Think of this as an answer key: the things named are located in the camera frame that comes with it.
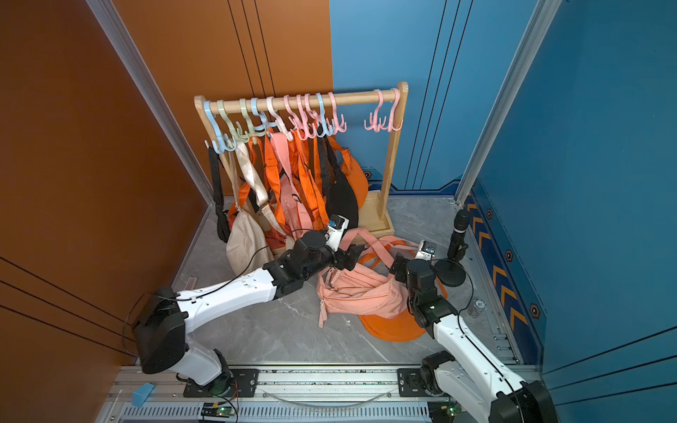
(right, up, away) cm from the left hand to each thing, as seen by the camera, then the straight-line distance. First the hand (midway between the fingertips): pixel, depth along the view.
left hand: (353, 236), depth 77 cm
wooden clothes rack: (+11, +5, +34) cm, 36 cm away
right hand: (+18, -7, +6) cm, 20 cm away
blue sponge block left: (-58, -43, -6) cm, 73 cm away
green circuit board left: (-38, -47, -6) cm, 61 cm away
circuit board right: (+24, -47, -8) cm, 53 cm away
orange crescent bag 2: (+1, +25, +28) cm, 38 cm away
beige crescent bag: (-33, 0, +12) cm, 35 cm away
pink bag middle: (-18, +7, +7) cm, 21 cm away
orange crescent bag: (+14, -30, +6) cm, 34 cm away
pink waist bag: (+11, -4, +21) cm, 24 cm away
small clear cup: (+40, -22, +5) cm, 45 cm away
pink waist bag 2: (+4, -18, +7) cm, 19 cm away
